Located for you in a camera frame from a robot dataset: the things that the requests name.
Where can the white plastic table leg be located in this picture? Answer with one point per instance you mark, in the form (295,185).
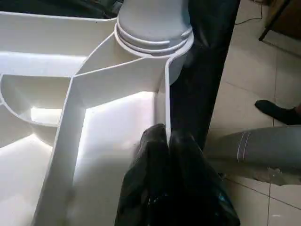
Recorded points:
(150,21)

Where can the black metal stand leg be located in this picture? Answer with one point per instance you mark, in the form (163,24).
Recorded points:
(275,19)

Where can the black shoe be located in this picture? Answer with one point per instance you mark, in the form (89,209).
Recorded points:
(277,113)

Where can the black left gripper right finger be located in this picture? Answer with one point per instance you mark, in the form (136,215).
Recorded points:
(200,188)

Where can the black work mat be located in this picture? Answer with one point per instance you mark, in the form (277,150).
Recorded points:
(207,70)

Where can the white plastic table top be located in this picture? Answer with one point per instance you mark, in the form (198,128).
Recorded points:
(70,113)

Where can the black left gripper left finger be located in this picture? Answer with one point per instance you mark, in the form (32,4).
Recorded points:
(148,183)

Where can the grey trouser leg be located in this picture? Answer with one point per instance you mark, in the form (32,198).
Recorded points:
(263,146)

